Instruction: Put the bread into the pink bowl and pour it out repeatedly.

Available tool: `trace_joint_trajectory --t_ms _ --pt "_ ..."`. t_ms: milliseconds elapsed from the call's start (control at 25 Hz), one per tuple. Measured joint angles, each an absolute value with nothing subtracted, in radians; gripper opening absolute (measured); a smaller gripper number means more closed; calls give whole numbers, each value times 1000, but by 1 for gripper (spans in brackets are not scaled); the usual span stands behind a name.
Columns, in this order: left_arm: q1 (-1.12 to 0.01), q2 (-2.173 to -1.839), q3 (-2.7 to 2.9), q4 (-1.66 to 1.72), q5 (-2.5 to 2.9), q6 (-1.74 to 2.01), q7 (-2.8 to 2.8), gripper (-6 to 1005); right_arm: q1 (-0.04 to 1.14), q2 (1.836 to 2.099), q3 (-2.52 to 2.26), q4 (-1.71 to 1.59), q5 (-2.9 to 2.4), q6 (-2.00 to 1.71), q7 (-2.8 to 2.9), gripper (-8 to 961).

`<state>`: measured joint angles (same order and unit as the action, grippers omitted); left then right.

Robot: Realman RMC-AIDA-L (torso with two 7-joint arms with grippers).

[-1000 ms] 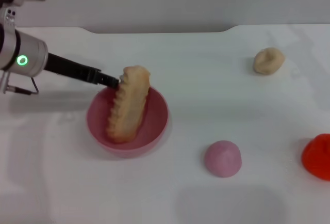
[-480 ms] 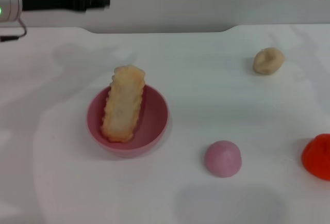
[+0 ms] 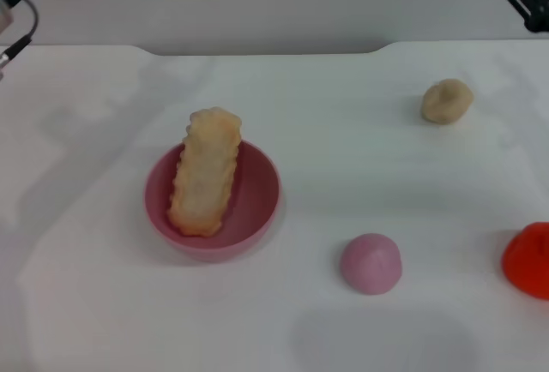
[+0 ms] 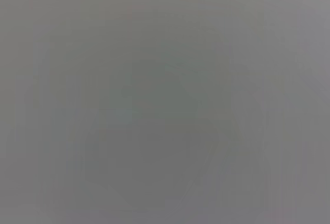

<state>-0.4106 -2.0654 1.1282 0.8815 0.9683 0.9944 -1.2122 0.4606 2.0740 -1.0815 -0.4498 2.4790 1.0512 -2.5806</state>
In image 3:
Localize pink plastic bowl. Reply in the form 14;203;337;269
142;140;281;264

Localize beige round bread bun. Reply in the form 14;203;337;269
420;79;475;124

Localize pink round bun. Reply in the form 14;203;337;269
340;232;404;297

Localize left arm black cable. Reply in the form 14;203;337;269
0;0;40;81

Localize orange striped bread roll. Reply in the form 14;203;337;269
166;106;244;237

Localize red pleated bun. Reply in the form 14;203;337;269
501;222;549;302

